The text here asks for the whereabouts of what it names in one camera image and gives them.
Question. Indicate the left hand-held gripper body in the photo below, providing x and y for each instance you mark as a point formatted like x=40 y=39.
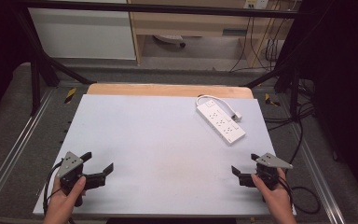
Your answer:
x=70 y=165

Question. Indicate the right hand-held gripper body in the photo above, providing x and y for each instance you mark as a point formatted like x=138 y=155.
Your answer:
x=270 y=169

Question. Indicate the person's right hand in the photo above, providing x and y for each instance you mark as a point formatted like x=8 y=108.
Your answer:
x=275 y=197

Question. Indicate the person's left hand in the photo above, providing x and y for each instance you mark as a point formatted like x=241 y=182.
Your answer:
x=62 y=203

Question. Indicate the white power plug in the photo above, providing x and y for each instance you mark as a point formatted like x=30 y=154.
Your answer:
x=237 y=117

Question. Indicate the white power strip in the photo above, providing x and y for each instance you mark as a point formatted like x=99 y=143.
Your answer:
x=220 y=122

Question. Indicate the yellow black floor tape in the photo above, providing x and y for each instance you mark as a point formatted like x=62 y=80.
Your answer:
x=70 y=95
x=271 y=100

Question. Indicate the white table cover board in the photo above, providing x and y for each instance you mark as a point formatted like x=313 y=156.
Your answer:
x=155 y=149

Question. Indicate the black curtain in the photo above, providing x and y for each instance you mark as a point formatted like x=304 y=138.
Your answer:
x=0 y=46
x=341 y=93

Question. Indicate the wooden table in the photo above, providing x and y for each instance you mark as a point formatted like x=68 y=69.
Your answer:
x=167 y=90

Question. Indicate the white cabinet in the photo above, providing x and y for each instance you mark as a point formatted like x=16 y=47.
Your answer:
x=84 y=31

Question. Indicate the office chair base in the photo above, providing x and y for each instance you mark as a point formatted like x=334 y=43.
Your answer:
x=171 y=39

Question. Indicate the aluminium floor rail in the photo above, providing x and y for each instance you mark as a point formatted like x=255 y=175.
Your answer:
x=14 y=149
x=315 y=174

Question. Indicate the black metal frame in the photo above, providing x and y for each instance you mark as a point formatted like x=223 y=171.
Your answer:
x=37 y=68

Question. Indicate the white wall socket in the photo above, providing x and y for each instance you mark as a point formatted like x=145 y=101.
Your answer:
x=256 y=3

